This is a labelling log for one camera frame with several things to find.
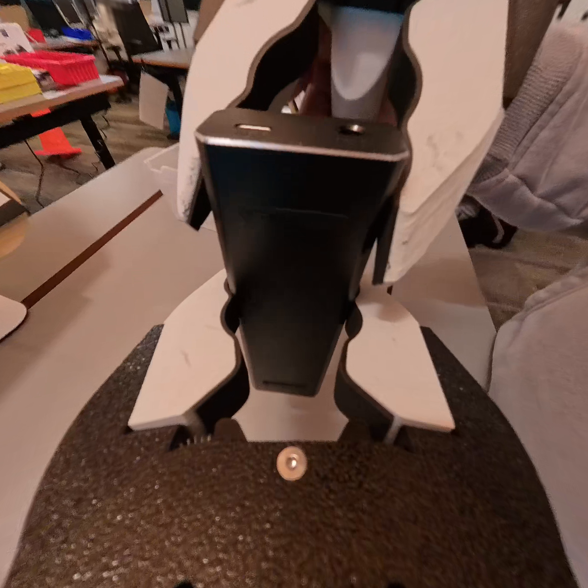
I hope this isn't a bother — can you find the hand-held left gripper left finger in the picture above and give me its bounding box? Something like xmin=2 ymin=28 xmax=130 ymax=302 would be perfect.
xmin=128 ymin=269 xmax=252 ymax=432

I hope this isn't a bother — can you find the clear plastic bin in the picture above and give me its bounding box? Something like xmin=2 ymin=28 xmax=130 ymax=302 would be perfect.
xmin=144 ymin=144 xmax=181 ymax=194

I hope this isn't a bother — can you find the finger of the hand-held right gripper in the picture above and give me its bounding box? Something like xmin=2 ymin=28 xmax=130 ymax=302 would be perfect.
xmin=176 ymin=0 xmax=323 ymax=231
xmin=371 ymin=0 xmax=511 ymax=286

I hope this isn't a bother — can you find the person's right forearm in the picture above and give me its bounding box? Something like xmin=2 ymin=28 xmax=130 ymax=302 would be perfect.
xmin=459 ymin=18 xmax=588 ymax=232

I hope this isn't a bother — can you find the black shoe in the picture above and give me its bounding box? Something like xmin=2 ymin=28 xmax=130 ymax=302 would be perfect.
xmin=459 ymin=209 xmax=520 ymax=250

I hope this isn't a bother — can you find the white board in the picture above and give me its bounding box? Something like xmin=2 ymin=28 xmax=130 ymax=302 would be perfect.
xmin=138 ymin=73 xmax=169 ymax=130

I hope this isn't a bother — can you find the orange traffic cone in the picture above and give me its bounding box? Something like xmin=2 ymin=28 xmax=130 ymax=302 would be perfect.
xmin=34 ymin=127 xmax=83 ymax=157

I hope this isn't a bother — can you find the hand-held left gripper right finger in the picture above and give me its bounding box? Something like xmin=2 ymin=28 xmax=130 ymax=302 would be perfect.
xmin=334 ymin=287 xmax=456 ymax=444

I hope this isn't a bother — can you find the yellow plastic bin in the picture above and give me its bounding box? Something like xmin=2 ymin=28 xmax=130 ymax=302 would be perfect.
xmin=0 ymin=62 xmax=43 ymax=104

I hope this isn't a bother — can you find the wooden work table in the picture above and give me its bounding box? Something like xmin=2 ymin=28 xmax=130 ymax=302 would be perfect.
xmin=131 ymin=47 xmax=194 ymax=138
xmin=0 ymin=76 xmax=126 ymax=172

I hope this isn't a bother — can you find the person's grey sweatshirt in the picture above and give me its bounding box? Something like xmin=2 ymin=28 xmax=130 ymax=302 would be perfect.
xmin=487 ymin=266 xmax=588 ymax=588

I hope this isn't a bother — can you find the red plastic bin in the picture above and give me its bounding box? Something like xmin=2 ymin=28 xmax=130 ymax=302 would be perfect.
xmin=4 ymin=50 xmax=100 ymax=86

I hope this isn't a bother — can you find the black usb hub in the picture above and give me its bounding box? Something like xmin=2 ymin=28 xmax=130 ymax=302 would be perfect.
xmin=194 ymin=109 xmax=410 ymax=398

